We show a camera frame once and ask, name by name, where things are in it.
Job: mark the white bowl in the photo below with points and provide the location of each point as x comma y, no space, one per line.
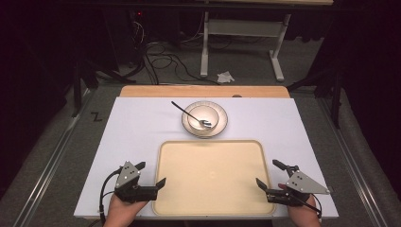
206,113

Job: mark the person's left hand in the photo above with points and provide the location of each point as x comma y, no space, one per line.
121,213

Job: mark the metal fork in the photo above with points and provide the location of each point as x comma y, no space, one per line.
186,111

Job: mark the white table cover sheet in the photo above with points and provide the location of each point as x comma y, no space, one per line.
138,126

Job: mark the black metal stand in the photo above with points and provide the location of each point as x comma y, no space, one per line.
77,85
336,94

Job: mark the person's right hand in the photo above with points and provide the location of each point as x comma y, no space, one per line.
304,216

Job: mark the white metal desk frame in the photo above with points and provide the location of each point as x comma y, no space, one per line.
242,28

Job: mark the crumpled white paper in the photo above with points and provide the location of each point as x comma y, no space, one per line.
225,77

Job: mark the cream plastic tray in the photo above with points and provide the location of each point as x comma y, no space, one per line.
214,179

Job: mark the white plate with dark rim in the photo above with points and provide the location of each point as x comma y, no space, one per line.
222,118

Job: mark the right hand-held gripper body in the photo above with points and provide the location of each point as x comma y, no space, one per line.
302,184

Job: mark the wooden table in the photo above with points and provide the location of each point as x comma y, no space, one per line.
189,91

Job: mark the black computer tower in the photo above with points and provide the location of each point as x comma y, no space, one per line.
160,25

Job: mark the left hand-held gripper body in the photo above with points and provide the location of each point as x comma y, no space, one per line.
127,175

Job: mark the metal floor rail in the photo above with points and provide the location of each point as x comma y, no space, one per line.
47,176
356,170

